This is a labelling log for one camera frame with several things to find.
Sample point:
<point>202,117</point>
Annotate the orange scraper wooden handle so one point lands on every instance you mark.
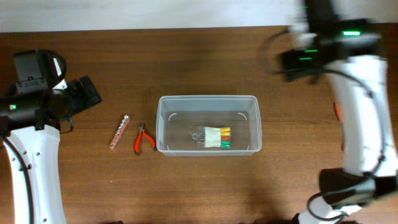
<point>338,112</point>

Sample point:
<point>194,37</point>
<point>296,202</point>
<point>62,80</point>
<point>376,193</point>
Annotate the clear pack coloured plugs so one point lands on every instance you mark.
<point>209,137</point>

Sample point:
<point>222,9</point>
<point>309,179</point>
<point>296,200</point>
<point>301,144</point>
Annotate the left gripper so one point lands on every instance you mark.
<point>84,101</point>

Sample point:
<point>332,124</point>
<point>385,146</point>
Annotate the orange socket rail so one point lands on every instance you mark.
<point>121,129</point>

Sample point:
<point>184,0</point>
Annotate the clear plastic container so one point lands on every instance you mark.
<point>178,116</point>

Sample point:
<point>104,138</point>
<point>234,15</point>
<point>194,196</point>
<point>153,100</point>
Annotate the orange handled pliers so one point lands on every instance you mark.
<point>143,133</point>

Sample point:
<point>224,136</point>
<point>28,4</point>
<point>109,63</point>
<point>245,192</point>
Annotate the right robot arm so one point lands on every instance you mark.
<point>350,55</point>

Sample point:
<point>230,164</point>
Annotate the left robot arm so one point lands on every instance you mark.
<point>31,117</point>

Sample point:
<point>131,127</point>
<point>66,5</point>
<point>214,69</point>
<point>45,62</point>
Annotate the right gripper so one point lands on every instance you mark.
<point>301,56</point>

